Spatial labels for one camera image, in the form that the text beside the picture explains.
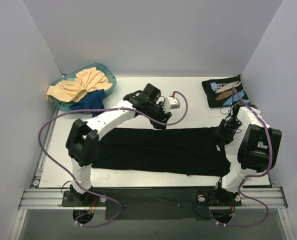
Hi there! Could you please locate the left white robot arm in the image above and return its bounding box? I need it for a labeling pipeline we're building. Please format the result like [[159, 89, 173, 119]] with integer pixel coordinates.
[[65, 83, 178, 206]]

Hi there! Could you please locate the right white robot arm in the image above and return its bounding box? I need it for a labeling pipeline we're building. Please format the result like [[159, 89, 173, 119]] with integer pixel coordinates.
[[211, 101, 282, 205]]

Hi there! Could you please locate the folded black printed t shirt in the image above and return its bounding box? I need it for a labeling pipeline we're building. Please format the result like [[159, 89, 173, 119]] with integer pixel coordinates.
[[201, 75, 250, 109]]

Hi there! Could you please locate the teal plastic basket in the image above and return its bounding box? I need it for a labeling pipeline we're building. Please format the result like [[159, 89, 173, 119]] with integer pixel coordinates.
[[50, 63, 117, 112]]

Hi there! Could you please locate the blue t shirt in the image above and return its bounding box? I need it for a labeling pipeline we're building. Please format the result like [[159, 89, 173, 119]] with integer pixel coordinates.
[[69, 89, 106, 111]]

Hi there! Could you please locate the beige t shirt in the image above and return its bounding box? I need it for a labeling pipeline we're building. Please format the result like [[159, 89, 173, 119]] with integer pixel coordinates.
[[45, 67, 113, 103]]

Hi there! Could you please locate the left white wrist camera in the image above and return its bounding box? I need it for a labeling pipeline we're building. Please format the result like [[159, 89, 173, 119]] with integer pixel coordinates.
[[163, 96, 181, 112]]

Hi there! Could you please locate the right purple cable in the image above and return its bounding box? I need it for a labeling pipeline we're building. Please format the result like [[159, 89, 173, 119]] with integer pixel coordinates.
[[213, 86, 276, 228]]

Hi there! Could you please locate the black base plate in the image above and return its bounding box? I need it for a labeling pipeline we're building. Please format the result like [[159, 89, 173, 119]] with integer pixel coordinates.
[[61, 187, 242, 222]]

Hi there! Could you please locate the aluminium frame rail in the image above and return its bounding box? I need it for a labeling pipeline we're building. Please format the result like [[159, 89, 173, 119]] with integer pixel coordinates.
[[18, 187, 288, 210]]

